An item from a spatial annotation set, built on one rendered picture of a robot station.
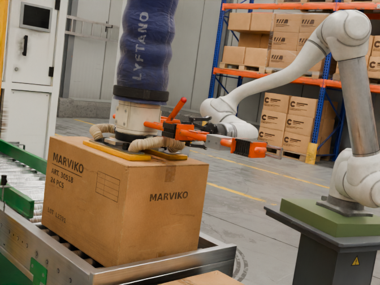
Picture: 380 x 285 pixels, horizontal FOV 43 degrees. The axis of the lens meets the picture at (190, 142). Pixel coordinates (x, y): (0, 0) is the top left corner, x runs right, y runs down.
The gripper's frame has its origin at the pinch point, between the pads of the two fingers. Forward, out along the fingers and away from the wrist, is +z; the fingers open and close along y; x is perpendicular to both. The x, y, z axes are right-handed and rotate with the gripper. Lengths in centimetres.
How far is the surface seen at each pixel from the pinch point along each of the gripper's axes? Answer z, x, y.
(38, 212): 12, 80, 55
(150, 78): 4.4, 16.8, -17.5
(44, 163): -23, 149, 46
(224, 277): -19, -17, 53
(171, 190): -1.6, 2.3, 23.1
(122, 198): 19.3, 3.5, 25.6
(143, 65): 6.5, 19.4, -22.0
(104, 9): -528, 924, -163
